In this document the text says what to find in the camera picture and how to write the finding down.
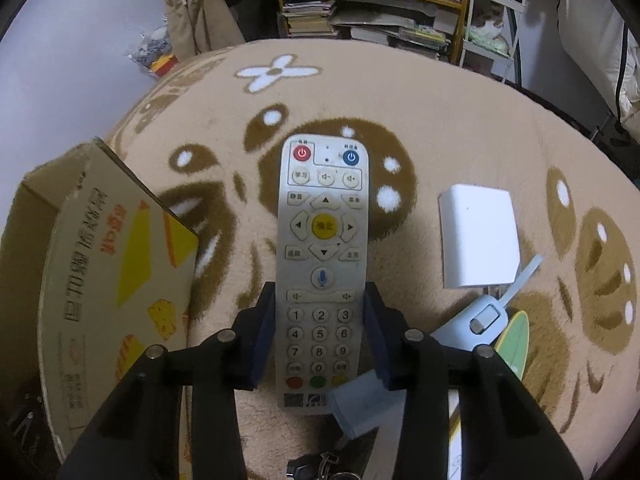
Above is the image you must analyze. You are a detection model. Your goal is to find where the blue-grey power bank with strap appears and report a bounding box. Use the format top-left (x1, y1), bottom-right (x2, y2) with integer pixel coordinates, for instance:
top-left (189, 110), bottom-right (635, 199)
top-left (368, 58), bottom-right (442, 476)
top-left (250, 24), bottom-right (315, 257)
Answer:
top-left (327, 255), bottom-right (543, 441)

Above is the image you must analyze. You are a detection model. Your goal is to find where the khaki coat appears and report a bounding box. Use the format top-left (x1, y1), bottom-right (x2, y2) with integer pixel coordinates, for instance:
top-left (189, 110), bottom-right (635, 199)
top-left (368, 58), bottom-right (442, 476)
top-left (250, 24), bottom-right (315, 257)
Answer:
top-left (155, 0), bottom-right (248, 58)

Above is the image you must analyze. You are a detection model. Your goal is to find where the printed cardboard box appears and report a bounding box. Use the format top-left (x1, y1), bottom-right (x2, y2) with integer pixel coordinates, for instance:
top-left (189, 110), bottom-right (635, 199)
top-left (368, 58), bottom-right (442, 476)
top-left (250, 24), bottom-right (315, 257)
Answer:
top-left (0, 137), bottom-right (201, 466)

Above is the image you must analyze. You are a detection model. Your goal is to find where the white brown cat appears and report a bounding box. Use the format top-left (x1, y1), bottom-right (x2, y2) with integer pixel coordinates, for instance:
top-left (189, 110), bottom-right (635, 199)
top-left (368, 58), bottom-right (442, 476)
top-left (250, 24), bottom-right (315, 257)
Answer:
top-left (472, 12), bottom-right (506, 41)

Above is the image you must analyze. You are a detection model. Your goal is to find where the green leaf-shaped card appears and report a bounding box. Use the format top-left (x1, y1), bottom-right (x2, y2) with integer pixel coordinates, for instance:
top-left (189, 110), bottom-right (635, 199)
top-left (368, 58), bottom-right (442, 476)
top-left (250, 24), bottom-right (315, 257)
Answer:
top-left (492, 310), bottom-right (531, 378)

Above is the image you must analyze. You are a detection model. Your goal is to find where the white power adapter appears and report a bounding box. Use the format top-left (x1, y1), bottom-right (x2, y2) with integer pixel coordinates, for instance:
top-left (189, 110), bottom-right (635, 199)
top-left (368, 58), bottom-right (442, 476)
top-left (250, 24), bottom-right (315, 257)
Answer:
top-left (439, 184), bottom-right (522, 298)

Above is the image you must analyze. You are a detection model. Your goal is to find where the folded light green cloth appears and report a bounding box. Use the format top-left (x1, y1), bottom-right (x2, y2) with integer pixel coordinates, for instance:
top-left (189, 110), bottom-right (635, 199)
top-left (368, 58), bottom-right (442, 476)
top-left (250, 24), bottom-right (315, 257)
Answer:
top-left (465, 27), bottom-right (508, 55)

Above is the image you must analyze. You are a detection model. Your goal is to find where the white metal rack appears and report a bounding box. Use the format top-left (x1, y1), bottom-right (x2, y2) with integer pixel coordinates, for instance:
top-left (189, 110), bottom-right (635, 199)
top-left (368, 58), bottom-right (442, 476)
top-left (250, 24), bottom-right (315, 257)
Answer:
top-left (460, 0), bottom-right (526, 86)

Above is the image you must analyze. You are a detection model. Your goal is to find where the white printed card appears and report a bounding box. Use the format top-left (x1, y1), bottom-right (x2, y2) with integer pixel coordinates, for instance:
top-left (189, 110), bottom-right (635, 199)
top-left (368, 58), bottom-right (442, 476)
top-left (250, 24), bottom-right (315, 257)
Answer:
top-left (446, 387), bottom-right (467, 480)

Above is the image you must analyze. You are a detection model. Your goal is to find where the white remote control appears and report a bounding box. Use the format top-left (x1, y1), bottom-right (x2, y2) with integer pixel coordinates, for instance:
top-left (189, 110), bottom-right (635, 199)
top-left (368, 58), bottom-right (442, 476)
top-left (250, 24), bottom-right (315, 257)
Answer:
top-left (277, 135), bottom-right (370, 413)

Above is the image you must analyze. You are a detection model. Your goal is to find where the beige brown printed blanket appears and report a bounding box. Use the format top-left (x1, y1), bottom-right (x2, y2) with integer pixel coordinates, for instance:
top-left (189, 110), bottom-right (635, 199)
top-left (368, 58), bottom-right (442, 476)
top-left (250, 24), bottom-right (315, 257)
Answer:
top-left (107, 40), bottom-right (640, 480)

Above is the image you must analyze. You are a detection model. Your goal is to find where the stack of books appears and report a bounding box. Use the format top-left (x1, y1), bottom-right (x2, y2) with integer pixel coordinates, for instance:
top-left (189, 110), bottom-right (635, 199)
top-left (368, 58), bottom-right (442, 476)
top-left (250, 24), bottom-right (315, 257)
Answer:
top-left (279, 0), bottom-right (338, 38)

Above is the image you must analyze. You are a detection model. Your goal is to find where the pile of magazines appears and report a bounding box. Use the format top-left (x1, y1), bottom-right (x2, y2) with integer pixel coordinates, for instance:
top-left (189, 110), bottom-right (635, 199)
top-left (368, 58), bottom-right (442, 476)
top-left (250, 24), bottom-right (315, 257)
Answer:
top-left (330, 0), bottom-right (451, 56)

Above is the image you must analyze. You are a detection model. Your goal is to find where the plastic bag with small goods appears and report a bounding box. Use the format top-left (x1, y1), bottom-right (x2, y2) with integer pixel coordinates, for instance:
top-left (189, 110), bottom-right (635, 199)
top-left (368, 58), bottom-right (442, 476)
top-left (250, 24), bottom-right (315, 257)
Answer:
top-left (127, 27), bottom-right (181, 78)

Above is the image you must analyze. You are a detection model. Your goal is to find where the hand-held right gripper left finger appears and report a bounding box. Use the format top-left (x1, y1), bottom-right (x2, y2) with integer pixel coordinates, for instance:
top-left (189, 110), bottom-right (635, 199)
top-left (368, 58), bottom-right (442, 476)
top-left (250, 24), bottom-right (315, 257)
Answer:
top-left (57, 281), bottom-right (277, 480)

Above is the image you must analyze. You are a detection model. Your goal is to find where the wooden bookshelf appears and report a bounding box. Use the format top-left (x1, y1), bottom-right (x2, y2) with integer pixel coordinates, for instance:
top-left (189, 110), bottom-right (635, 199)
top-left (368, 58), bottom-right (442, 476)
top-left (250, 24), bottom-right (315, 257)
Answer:
top-left (270, 0), bottom-right (473, 66)

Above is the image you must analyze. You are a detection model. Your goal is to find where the cream padded jacket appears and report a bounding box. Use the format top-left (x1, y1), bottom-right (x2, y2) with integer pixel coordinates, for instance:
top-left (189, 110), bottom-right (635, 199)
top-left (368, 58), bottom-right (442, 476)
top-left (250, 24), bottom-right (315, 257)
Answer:
top-left (520, 0), bottom-right (640, 121)

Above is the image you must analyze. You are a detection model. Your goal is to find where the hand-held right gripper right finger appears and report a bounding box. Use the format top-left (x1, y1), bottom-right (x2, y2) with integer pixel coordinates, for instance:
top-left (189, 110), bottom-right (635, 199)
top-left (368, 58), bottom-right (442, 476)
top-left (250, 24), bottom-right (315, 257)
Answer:
top-left (363, 280), bottom-right (583, 480)

